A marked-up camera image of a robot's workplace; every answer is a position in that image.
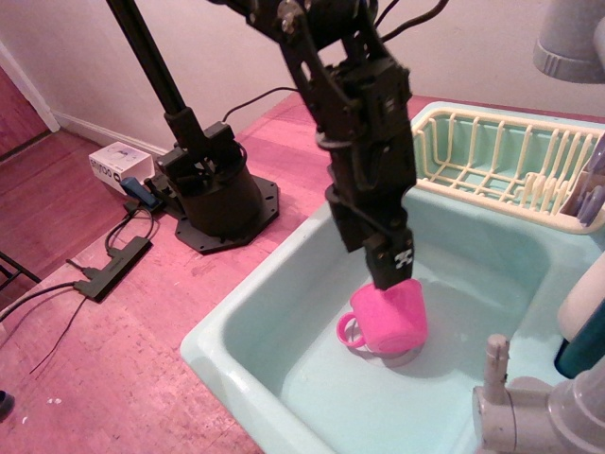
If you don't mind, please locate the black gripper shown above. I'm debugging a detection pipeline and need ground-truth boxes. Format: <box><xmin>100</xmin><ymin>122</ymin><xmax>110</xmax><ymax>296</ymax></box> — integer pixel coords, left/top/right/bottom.
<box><xmin>314</xmin><ymin>65</ymin><xmax>416</xmax><ymax>289</ymax></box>

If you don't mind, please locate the pink plastic cup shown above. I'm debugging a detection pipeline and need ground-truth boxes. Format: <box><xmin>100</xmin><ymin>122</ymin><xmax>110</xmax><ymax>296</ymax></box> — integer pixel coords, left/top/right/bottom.
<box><xmin>337</xmin><ymin>279</ymin><xmax>428</xmax><ymax>355</ymax></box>

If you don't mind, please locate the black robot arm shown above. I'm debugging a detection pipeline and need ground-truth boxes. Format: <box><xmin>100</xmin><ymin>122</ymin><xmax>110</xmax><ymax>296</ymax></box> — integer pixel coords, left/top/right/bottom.
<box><xmin>109</xmin><ymin>1</ymin><xmax>417</xmax><ymax>289</ymax></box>

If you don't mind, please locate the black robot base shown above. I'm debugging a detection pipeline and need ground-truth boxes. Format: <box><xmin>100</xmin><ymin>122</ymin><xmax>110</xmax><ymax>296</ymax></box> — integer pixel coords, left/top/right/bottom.
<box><xmin>145</xmin><ymin>107</ymin><xmax>279</xmax><ymax>254</ymax></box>

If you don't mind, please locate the mint green toy sink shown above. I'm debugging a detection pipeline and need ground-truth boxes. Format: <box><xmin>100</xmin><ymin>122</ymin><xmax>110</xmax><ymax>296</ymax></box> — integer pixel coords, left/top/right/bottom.
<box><xmin>181</xmin><ymin>188</ymin><xmax>604</xmax><ymax>453</ymax></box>

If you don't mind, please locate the cream dish drying rack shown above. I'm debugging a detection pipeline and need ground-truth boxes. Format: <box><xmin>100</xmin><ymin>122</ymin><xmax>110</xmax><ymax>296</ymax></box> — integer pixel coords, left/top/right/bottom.
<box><xmin>412</xmin><ymin>102</ymin><xmax>604</xmax><ymax>235</ymax></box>

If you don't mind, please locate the teal bottle with white cap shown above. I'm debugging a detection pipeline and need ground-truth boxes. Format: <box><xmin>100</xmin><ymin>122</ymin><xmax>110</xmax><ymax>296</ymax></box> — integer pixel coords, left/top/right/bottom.
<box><xmin>555</xmin><ymin>254</ymin><xmax>604</xmax><ymax>378</ymax></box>

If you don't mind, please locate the lavender toy cutlery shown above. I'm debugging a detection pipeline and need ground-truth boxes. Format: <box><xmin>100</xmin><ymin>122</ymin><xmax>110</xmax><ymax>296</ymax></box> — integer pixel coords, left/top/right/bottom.
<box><xmin>567</xmin><ymin>136</ymin><xmax>604</xmax><ymax>227</ymax></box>

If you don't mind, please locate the white toy faucet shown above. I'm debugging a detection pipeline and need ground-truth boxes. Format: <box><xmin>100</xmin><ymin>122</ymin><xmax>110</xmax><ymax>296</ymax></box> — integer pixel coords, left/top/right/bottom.
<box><xmin>473</xmin><ymin>334</ymin><xmax>604</xmax><ymax>453</ymax></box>

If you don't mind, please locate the white cardboard box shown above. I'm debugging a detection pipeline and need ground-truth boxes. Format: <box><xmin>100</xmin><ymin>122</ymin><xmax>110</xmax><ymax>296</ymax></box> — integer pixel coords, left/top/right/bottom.
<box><xmin>88</xmin><ymin>142</ymin><xmax>155</xmax><ymax>195</ymax></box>

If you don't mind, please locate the black usb hub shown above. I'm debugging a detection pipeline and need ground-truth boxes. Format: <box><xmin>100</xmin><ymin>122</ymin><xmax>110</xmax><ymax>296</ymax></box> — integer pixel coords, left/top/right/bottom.
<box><xmin>66</xmin><ymin>236</ymin><xmax>152</xmax><ymax>303</ymax></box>

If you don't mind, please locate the grey lamp shade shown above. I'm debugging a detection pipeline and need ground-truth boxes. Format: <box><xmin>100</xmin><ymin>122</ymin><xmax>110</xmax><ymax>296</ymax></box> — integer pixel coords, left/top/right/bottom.
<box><xmin>533</xmin><ymin>0</ymin><xmax>604</xmax><ymax>84</ymax></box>

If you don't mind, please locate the blue handled tool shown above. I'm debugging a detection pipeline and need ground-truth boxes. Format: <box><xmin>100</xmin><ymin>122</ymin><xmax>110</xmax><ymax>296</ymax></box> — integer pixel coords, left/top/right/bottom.
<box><xmin>120</xmin><ymin>177</ymin><xmax>161</xmax><ymax>210</ymax></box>

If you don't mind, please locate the thin black wire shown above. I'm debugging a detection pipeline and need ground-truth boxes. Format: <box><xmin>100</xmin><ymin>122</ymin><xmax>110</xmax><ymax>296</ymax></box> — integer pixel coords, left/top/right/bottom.
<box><xmin>28</xmin><ymin>297</ymin><xmax>89</xmax><ymax>375</ymax></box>

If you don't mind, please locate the grey cable on floor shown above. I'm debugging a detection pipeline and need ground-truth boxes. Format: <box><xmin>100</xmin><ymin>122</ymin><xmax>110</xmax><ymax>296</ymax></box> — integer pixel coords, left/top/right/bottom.
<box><xmin>0</xmin><ymin>281</ymin><xmax>79</xmax><ymax>323</ymax></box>

